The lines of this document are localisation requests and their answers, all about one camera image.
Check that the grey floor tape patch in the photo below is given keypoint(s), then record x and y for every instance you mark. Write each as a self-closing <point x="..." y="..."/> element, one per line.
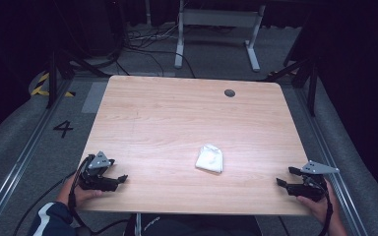
<point x="93" y="97"/>

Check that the person's left hand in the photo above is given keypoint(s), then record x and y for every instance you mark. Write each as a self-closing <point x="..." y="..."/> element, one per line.
<point x="78" y="195"/>

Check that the dark round table grommet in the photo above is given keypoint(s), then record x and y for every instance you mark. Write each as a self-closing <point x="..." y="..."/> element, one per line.
<point x="229" y="93"/>

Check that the white table leg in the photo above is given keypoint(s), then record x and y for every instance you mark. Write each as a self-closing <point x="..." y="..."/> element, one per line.
<point x="138" y="225"/>

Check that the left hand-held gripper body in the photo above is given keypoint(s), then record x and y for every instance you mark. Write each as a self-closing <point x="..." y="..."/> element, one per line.
<point x="95" y="178"/>

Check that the black metal stand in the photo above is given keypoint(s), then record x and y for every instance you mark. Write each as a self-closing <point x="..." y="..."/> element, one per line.
<point x="311" y="85"/>
<point x="52" y="78"/>

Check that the metal floor rail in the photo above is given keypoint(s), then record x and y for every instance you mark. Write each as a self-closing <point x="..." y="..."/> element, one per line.
<point x="341" y="154"/>
<point x="19" y="164"/>

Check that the yellow black hazard tape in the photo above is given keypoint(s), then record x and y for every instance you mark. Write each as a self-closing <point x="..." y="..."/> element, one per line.
<point x="39" y="89"/>

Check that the person's right hand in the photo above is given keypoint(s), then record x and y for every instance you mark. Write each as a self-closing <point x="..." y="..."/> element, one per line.
<point x="325" y="206"/>

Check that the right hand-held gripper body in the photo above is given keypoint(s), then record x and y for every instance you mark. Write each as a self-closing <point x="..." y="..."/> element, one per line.
<point x="311" y="187"/>

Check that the white metal desk frame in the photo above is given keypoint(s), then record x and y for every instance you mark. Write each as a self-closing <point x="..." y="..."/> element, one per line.
<point x="218" y="17"/>

